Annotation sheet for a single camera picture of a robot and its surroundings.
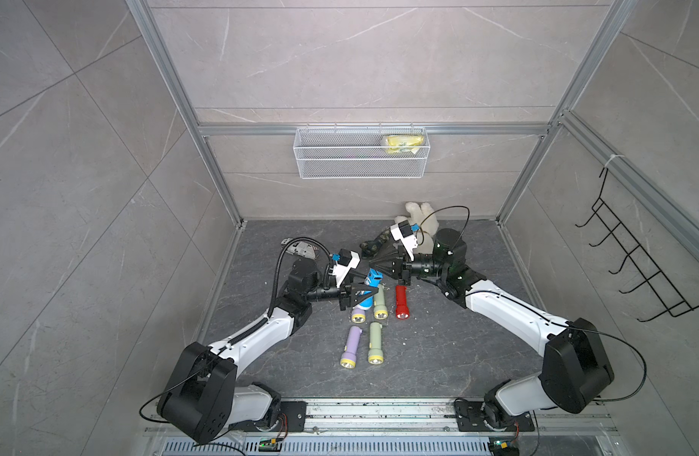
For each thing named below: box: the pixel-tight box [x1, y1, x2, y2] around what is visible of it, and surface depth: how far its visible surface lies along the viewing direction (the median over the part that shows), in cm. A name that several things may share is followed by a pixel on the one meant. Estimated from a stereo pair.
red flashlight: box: [395, 285, 410, 321], surface depth 95 cm
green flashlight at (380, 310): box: [373, 284, 389, 321], surface depth 94 cm
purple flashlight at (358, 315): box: [350, 307, 367, 324], surface depth 91 cm
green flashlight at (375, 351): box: [367, 322, 385, 365], surface depth 85 cm
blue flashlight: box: [364, 267, 384, 288], surface depth 70 cm
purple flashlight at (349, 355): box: [340, 324, 364, 370], surface depth 85 cm
